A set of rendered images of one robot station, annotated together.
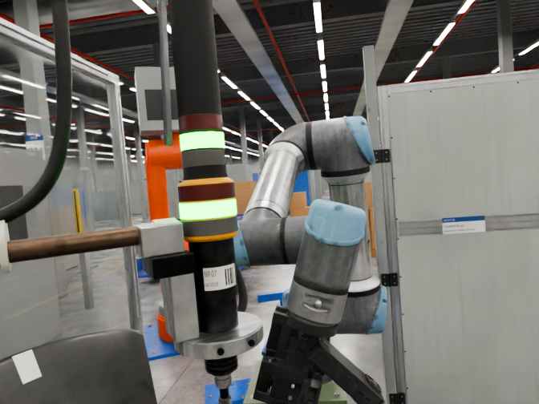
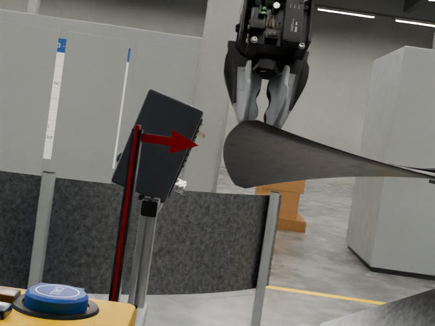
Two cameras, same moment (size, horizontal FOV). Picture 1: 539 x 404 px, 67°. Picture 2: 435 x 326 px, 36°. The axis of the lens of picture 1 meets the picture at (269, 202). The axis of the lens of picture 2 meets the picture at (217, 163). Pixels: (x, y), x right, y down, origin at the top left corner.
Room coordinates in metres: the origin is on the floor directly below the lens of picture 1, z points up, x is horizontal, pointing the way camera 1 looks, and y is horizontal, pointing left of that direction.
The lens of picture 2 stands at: (0.68, 0.68, 1.20)
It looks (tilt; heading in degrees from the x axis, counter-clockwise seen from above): 3 degrees down; 261
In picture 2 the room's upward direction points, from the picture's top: 8 degrees clockwise
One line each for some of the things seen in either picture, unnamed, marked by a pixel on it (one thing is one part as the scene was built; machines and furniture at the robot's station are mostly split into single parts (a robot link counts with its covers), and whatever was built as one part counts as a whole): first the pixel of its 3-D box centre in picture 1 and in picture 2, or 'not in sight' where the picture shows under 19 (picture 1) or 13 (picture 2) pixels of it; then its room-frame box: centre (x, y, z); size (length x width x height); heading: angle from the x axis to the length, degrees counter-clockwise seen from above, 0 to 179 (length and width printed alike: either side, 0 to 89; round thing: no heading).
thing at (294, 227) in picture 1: (324, 238); not in sight; (0.63, -0.08, 1.48); 0.11 x 0.11 x 0.08; 76
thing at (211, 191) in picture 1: (206, 191); not in sight; (0.32, 0.05, 1.57); 0.04 x 0.04 x 0.01
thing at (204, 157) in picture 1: (204, 159); not in sight; (0.32, 0.05, 1.59); 0.03 x 0.03 x 0.01
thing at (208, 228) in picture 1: (209, 224); not in sight; (0.32, 0.05, 1.54); 0.04 x 0.04 x 0.01
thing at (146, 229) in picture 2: not in sight; (143, 252); (0.61, -0.52, 0.96); 0.03 x 0.03 x 0.20; 83
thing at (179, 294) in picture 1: (202, 281); not in sight; (0.31, 0.06, 1.50); 0.09 x 0.07 x 0.10; 118
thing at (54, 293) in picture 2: not in sight; (56, 301); (0.71, 0.25, 1.08); 0.04 x 0.04 x 0.02
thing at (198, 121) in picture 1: (200, 125); not in sight; (0.32, 0.05, 1.62); 0.03 x 0.03 x 0.01
